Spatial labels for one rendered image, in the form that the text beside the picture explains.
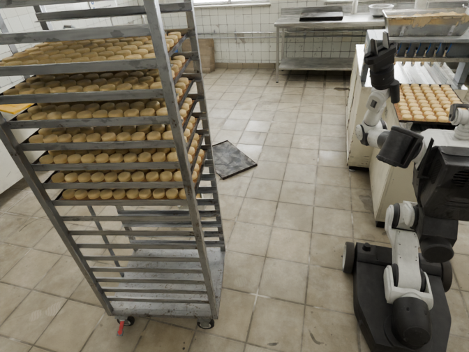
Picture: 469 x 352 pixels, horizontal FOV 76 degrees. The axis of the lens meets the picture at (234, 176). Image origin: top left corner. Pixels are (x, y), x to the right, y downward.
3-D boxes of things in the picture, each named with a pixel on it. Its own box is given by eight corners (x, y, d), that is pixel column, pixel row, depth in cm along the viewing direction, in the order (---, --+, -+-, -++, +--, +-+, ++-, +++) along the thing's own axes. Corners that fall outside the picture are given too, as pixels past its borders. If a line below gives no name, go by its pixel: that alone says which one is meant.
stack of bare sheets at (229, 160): (257, 165, 304) (257, 163, 302) (222, 179, 289) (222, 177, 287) (227, 142, 347) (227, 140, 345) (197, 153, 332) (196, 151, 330)
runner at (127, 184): (195, 183, 117) (194, 177, 115) (194, 187, 114) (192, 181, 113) (42, 184, 123) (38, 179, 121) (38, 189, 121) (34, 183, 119)
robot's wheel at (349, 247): (350, 253, 209) (350, 279, 195) (342, 252, 210) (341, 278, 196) (354, 236, 195) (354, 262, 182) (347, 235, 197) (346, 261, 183)
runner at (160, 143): (188, 143, 106) (186, 135, 104) (186, 147, 104) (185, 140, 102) (20, 147, 112) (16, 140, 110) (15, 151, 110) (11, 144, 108)
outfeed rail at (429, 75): (405, 44, 319) (406, 37, 315) (407, 44, 318) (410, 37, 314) (461, 136, 166) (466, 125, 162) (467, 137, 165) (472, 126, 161)
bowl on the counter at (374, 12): (368, 18, 421) (369, 8, 414) (366, 14, 446) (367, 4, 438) (393, 17, 413) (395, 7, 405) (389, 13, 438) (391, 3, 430)
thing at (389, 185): (366, 174, 280) (389, 79, 227) (407, 179, 271) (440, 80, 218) (371, 229, 227) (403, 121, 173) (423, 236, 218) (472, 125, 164)
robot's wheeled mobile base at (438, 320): (461, 381, 143) (492, 350, 124) (346, 351, 158) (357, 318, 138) (433, 271, 192) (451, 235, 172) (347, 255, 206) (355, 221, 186)
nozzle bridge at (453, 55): (359, 72, 259) (366, 29, 239) (455, 74, 240) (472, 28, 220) (361, 86, 234) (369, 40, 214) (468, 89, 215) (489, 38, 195)
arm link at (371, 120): (386, 98, 137) (375, 121, 154) (363, 102, 138) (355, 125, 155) (394, 116, 132) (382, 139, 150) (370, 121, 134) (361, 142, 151)
